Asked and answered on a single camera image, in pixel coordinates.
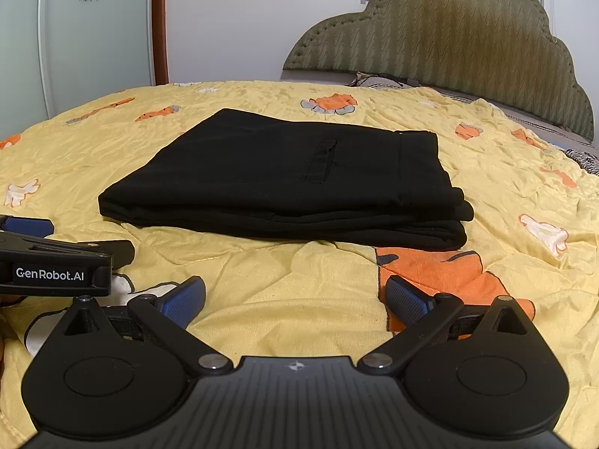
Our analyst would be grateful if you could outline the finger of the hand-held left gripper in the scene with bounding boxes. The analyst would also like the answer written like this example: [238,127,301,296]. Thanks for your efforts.
[0,215,55,240]
[0,234,137,268]

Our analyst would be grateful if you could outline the patterned pillow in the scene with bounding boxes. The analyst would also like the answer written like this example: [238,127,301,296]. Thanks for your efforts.
[347,71,424,91]

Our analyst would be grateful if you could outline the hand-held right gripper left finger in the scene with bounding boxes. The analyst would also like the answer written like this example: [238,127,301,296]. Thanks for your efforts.
[63,277,235,376]

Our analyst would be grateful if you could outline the yellow printed bed sheet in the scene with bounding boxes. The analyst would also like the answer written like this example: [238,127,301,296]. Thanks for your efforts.
[0,79,599,445]

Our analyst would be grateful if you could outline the olive padded headboard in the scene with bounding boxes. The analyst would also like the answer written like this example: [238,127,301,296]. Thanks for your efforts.
[282,0,595,142]

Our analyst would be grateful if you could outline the frosted glass wardrobe door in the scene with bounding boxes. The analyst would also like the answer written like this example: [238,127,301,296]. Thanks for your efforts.
[0,0,169,125]

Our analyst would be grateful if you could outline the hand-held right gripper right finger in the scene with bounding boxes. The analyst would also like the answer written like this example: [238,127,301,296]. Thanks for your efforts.
[358,275,534,376]

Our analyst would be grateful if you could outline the black pants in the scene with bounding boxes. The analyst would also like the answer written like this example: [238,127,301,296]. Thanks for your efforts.
[97,107,474,251]

